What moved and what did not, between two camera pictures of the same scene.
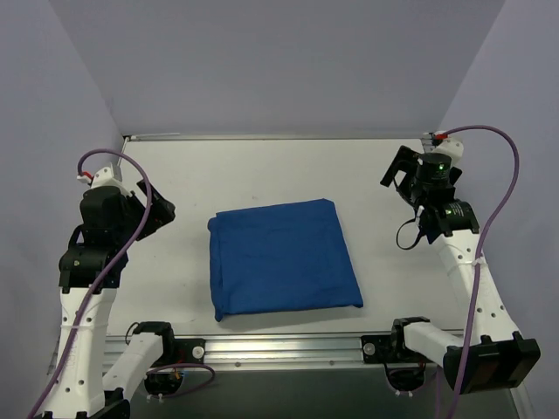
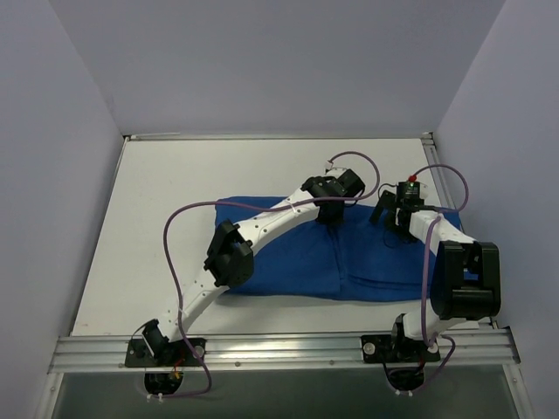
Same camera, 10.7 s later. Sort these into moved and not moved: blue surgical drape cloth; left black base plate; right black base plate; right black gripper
Moved: right black gripper; blue surgical drape cloth
Not moved: right black base plate; left black base plate
